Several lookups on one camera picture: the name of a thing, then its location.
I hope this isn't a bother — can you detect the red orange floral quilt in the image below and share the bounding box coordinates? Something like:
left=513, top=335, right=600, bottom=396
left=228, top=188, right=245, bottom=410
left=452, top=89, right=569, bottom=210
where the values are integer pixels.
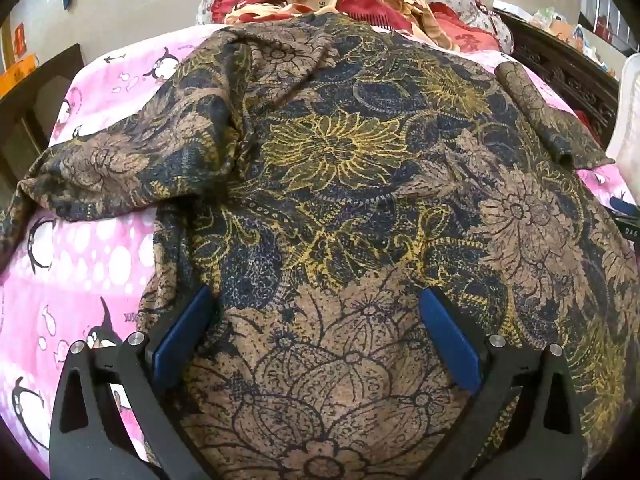
left=196, top=0, right=502, bottom=53

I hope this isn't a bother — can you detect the metal stair railing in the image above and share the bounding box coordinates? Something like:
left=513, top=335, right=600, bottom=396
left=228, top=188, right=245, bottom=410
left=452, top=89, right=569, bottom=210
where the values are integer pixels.
left=579, top=0, right=639, bottom=55

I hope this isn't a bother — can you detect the dark carved wooden headboard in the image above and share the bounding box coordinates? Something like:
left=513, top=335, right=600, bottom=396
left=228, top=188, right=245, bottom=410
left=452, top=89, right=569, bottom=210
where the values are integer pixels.
left=496, top=10, right=620, bottom=148

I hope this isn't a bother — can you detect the pink penguin print bed sheet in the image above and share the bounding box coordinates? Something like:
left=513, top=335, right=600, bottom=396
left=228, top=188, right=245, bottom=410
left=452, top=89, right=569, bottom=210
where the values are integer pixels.
left=0, top=23, right=640, bottom=476

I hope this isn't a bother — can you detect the brown black floral patterned garment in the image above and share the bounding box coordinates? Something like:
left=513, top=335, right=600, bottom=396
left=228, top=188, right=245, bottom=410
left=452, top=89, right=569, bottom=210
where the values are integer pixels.
left=0, top=12, right=640, bottom=480

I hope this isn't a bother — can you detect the dark wooden side furniture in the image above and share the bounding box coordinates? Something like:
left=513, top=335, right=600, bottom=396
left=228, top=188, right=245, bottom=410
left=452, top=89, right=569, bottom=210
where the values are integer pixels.
left=1, top=44, right=85, bottom=209

